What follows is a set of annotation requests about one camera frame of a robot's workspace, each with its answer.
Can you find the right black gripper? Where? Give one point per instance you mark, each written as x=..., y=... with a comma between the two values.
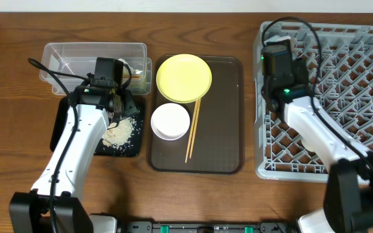
x=300, y=70

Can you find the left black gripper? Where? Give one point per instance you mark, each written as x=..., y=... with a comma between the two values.
x=125, y=105

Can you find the green orange snack wrapper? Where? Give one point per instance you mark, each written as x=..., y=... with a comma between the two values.
x=136, y=76

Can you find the pile of rice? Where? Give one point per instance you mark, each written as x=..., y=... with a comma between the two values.
x=118, y=135

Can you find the white bowl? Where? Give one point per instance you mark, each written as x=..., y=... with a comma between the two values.
x=170, y=121

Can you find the yellow plate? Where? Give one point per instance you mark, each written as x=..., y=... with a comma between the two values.
x=184, y=78

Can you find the wooden chopstick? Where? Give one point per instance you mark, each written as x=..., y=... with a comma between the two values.
x=194, y=127
x=188, y=145

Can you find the white tissue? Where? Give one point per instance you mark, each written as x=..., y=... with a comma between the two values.
x=127, y=68

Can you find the white cup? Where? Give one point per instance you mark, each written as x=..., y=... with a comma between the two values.
x=304, y=145

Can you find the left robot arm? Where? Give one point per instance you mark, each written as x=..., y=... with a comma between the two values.
x=53, y=203

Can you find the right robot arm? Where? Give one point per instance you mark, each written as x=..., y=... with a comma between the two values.
x=348, y=201

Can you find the black waste tray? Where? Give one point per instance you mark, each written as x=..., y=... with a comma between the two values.
x=135, y=145

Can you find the grey dishwasher rack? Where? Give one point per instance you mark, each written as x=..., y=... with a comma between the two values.
x=343, y=55

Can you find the clear plastic bin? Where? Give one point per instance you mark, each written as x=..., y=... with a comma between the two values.
x=79, y=58

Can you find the dark brown serving tray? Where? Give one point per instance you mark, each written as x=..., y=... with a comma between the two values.
x=219, y=141

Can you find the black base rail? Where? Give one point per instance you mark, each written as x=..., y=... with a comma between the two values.
x=263, y=227

